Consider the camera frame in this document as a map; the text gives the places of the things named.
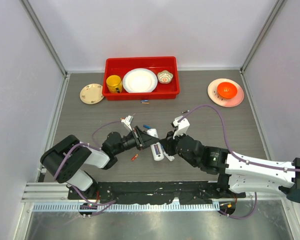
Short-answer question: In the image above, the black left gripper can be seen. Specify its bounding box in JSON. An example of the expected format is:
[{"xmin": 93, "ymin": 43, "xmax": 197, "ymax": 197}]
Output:
[{"xmin": 113, "ymin": 125, "xmax": 160, "ymax": 156}]

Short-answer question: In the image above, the purple battery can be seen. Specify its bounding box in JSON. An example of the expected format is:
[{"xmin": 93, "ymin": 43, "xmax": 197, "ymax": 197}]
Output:
[{"xmin": 154, "ymin": 144, "xmax": 161, "ymax": 156}]

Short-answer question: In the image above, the white battery cover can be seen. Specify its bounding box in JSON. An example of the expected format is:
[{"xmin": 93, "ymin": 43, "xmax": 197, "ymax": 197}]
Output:
[{"xmin": 164, "ymin": 153, "xmax": 175, "ymax": 162}]

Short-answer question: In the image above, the white remote control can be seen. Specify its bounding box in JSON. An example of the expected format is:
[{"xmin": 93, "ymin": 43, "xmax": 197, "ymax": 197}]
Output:
[{"xmin": 146, "ymin": 128, "xmax": 164, "ymax": 162}]

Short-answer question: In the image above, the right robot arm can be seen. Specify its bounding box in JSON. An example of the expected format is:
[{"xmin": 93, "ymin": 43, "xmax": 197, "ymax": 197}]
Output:
[{"xmin": 159, "ymin": 131, "xmax": 300, "ymax": 204}]

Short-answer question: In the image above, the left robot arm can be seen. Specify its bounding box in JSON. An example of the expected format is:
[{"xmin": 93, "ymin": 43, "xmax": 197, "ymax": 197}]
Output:
[{"xmin": 40, "ymin": 126, "xmax": 160, "ymax": 200}]

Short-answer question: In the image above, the white plate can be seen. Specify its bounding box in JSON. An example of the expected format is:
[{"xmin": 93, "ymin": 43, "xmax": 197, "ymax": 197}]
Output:
[{"xmin": 122, "ymin": 68, "xmax": 158, "ymax": 93}]

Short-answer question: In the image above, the pink plate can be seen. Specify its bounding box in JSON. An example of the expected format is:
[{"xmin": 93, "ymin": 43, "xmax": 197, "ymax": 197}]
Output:
[{"xmin": 207, "ymin": 78, "xmax": 245, "ymax": 108}]

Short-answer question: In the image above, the small flower bowl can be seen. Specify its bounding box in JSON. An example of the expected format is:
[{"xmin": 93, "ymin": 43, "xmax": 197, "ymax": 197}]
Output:
[{"xmin": 157, "ymin": 70, "xmax": 174, "ymax": 84}]

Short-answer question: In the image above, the red plastic bin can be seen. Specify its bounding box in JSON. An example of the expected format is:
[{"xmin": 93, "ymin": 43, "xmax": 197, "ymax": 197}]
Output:
[{"xmin": 102, "ymin": 56, "xmax": 180, "ymax": 101}]

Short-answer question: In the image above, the yellow mug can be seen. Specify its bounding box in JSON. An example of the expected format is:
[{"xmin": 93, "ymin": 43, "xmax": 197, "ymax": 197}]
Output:
[{"xmin": 106, "ymin": 75, "xmax": 123, "ymax": 94}]

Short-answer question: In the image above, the beige floral plate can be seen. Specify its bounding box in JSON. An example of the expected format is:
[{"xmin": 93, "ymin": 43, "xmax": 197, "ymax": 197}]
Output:
[{"xmin": 79, "ymin": 83, "xmax": 104, "ymax": 105}]

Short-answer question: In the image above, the orange bowl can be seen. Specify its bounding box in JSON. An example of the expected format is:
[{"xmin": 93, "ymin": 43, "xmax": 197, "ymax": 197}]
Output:
[{"xmin": 217, "ymin": 82, "xmax": 238, "ymax": 99}]

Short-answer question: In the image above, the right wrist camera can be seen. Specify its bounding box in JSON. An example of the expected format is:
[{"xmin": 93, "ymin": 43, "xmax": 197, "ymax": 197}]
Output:
[{"xmin": 171, "ymin": 116, "xmax": 190, "ymax": 139}]

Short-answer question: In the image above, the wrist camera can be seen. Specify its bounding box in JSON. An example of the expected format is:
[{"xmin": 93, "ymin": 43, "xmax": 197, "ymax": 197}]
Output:
[
  {"xmin": 121, "ymin": 115, "xmax": 134, "ymax": 132},
  {"xmin": 171, "ymin": 116, "xmax": 190, "ymax": 139}
]

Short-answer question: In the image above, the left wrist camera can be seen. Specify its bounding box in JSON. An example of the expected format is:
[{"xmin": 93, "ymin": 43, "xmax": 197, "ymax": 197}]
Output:
[{"xmin": 121, "ymin": 115, "xmax": 134, "ymax": 132}]

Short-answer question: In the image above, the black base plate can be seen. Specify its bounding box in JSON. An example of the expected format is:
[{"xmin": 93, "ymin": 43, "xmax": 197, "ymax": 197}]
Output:
[{"xmin": 82, "ymin": 181, "xmax": 246, "ymax": 205}]

